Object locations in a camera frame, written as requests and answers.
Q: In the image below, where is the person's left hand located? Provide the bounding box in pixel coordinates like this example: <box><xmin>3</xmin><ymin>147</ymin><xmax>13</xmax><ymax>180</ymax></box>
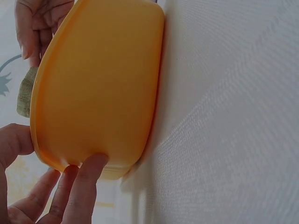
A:
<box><xmin>0</xmin><ymin>123</ymin><xmax>110</xmax><ymax>224</ymax></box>

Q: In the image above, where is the person's right hand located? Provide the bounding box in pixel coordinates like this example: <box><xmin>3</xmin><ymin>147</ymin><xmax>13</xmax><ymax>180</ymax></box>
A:
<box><xmin>14</xmin><ymin>0</ymin><xmax>75</xmax><ymax>68</ymax></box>

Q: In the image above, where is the green scouring pad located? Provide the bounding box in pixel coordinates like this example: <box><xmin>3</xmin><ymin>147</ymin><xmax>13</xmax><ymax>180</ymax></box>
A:
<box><xmin>15</xmin><ymin>66</ymin><xmax>39</xmax><ymax>118</ymax></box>

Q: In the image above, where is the yellow plastic bowl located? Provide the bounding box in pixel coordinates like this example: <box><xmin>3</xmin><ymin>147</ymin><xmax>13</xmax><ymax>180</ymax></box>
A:
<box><xmin>29</xmin><ymin>0</ymin><xmax>165</xmax><ymax>181</ymax></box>

